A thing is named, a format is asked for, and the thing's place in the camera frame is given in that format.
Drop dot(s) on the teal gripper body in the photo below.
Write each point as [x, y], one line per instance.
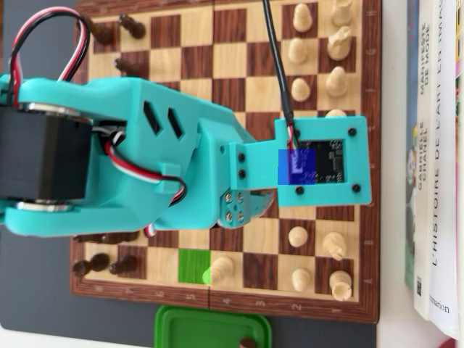
[214, 174]

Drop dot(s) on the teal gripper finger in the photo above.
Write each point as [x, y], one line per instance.
[261, 203]

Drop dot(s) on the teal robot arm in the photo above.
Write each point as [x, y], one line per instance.
[108, 98]

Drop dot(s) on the light wooden chess pawn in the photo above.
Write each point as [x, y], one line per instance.
[302, 17]
[300, 90]
[298, 51]
[298, 236]
[301, 280]

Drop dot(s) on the light wooden chess queen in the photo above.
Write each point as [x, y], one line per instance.
[222, 270]

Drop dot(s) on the light wooden chess knight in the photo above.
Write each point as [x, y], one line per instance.
[339, 45]
[334, 245]

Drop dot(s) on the light wooden chess rook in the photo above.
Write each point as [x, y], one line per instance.
[340, 286]
[342, 12]

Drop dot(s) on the dark wooden chess pawn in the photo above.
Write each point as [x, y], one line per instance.
[132, 27]
[123, 264]
[127, 67]
[247, 343]

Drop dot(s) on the light wooden chess bishop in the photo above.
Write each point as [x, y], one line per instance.
[336, 82]

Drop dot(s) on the wooden chessboard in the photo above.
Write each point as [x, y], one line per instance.
[232, 72]

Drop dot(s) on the green plastic tray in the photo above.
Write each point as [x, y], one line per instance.
[203, 330]

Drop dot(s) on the illustrated picture book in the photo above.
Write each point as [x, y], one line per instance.
[411, 170]

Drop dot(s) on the white Gabrielle Chanel book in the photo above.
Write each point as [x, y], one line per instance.
[422, 235]

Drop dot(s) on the red object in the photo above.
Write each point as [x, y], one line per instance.
[453, 343]

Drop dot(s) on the teal camera mount with board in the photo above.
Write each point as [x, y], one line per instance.
[326, 127]

